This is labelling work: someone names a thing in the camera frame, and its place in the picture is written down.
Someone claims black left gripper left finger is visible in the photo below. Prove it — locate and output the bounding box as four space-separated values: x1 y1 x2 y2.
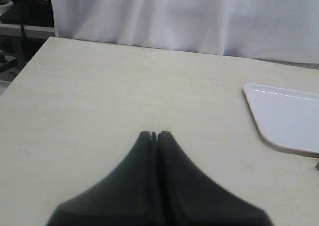
47 132 160 226

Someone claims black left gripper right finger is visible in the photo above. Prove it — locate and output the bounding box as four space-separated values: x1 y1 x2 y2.
158 131 273 226

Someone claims white curtain backdrop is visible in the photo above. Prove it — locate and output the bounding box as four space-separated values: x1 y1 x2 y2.
51 0 319 64

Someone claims dark background shelf clutter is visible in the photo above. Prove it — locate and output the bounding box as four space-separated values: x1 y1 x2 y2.
0 0 55 82

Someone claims white plastic tray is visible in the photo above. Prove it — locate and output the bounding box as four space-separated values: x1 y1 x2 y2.
243 83 319 158

